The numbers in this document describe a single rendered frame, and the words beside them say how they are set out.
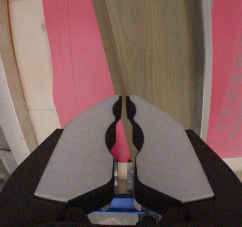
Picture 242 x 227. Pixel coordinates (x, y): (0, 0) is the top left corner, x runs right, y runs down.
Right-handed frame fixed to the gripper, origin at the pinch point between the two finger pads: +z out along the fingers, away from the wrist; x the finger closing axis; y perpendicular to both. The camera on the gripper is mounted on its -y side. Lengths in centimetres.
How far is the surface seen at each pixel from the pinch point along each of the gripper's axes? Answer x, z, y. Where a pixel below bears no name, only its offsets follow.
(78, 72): -6.0, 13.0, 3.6
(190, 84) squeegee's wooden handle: 5.7, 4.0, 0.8
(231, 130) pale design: 18.9, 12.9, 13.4
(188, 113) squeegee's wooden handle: 6.1, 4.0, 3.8
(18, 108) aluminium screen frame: -14.9, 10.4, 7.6
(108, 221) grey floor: -17, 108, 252
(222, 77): 14.0, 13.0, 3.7
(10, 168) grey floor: -121, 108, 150
